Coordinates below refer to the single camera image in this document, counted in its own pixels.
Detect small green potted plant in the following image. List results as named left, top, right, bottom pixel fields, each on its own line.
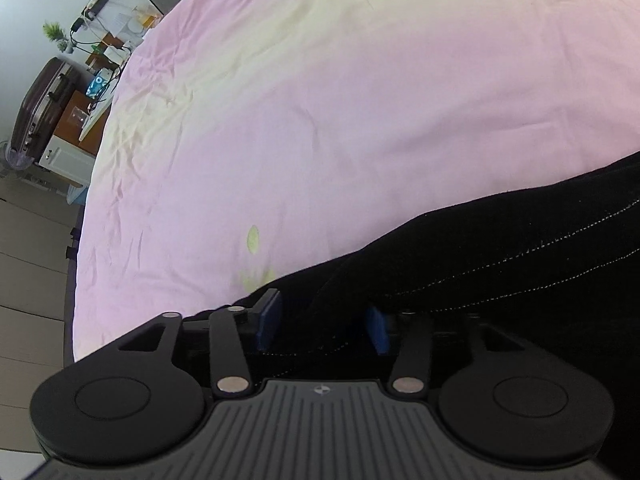
left=42, top=22, right=70, bottom=52

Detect black pants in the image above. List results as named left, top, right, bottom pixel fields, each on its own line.
left=186, top=149, right=640, bottom=386

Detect white standing fan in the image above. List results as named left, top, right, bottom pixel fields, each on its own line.
left=0, top=141, right=34, bottom=178

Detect blue box on desk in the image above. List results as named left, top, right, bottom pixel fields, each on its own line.
left=86, top=74, right=111, bottom=100

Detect wooden bedside desk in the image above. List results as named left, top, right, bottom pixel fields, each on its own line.
left=53, top=32, right=130, bottom=156

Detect white drawer cabinet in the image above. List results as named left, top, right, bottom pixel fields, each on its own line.
left=39, top=138, right=96, bottom=188

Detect pink floral bed sheet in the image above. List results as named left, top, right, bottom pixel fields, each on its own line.
left=73, top=0, right=639, bottom=359

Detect black wall power strip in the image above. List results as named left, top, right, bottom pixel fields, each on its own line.
left=82, top=0, right=110, bottom=20

